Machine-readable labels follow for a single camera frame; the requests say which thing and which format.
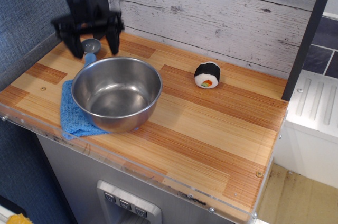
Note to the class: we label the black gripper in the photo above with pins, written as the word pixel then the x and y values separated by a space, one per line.
pixel 87 16

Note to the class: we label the blue handled grey scoop spoon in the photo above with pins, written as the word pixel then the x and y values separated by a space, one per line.
pixel 91 48

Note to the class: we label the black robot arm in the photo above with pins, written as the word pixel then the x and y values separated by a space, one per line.
pixel 89 16

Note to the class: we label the blue microfibre cloth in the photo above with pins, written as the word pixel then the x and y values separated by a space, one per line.
pixel 73 121

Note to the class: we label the stainless steel bowl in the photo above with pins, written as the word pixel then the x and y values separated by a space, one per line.
pixel 117 94

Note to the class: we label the plush sushi roll toy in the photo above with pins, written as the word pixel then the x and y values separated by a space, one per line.
pixel 207 75

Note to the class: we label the silver dispenser button panel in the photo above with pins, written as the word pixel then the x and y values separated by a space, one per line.
pixel 120 206

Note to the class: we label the yellow black object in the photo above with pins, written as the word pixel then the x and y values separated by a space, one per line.
pixel 18 219

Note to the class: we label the white ribbed cabinet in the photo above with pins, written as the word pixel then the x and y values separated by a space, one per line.
pixel 308 138

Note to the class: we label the dark grey right post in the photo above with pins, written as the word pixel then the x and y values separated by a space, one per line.
pixel 306 42

